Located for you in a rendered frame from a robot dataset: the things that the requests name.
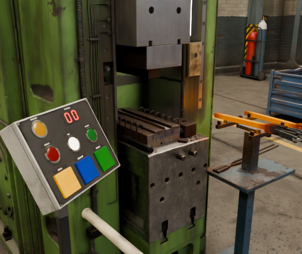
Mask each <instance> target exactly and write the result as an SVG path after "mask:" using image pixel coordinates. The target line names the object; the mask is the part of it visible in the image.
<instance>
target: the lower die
mask: <svg viewBox="0 0 302 254"><path fill-rule="evenodd" d="M121 108H122V107H120V108H117V109H121ZM123 109H126V110H128V111H131V112H134V113H137V114H140V115H143V116H146V117H148V118H151V119H154V120H157V121H160V122H163V123H166V124H168V125H171V128H170V129H167V130H166V127H165V126H162V125H159V124H156V123H153V122H151V121H148V120H145V119H142V118H140V117H137V116H134V115H131V114H129V113H126V112H123V111H120V110H117V112H118V116H120V117H121V118H122V117H124V118H125V119H126V120H128V119H129V120H131V123H132V122H136V123H137V125H138V124H142V126H143V129H141V126H140V125H139V126H138V127H137V138H138V141H139V142H142V143H144V144H146V145H148V146H151V147H152V148H154V147H158V146H161V145H164V144H168V143H171V142H174V141H177V140H178V139H179V138H180V125H179V124H176V123H173V122H171V121H167V120H165V119H162V118H159V117H155V116H153V115H149V114H147V113H144V112H141V111H138V110H135V109H132V108H129V107H128V108H123ZM124 123H125V120H124V119H122V120H121V121H120V126H121V133H122V134H125V128H124ZM117 132H119V117H118V120H117ZM126 135H127V136H128V137H130V121H127V122H126ZM131 135H132V138H133V139H136V124H135V123H133V124H132V126H131ZM161 142H162V144H161Z"/></svg>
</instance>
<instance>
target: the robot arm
mask: <svg viewBox="0 0 302 254"><path fill-rule="evenodd" d="M268 131H269V132H272V133H275V134H279V136H280V137H282V138H284V139H287V140H290V141H292V142H294V143H297V141H299V142H301V143H302V130H300V129H295V128H287V130H284V129H283V128H279V127H276V126H272V125H269V130H268Z"/></svg>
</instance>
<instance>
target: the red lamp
mask: <svg viewBox="0 0 302 254"><path fill-rule="evenodd" d="M47 156H48V158H49V159H50V160H51V161H57V160H58V159H59V153H58V151H57V150H56V149H55V148H53V147H50V148H48V149H47Z"/></svg>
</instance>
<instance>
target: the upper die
mask: <svg viewBox="0 0 302 254"><path fill-rule="evenodd" d="M115 47H116V64H118V65H123V66H128V67H134V68H139V69H144V70H151V69H159V68H168V67H176V66H181V65H182V44H173V45H159V46H144V47H133V46H124V45H115Z"/></svg>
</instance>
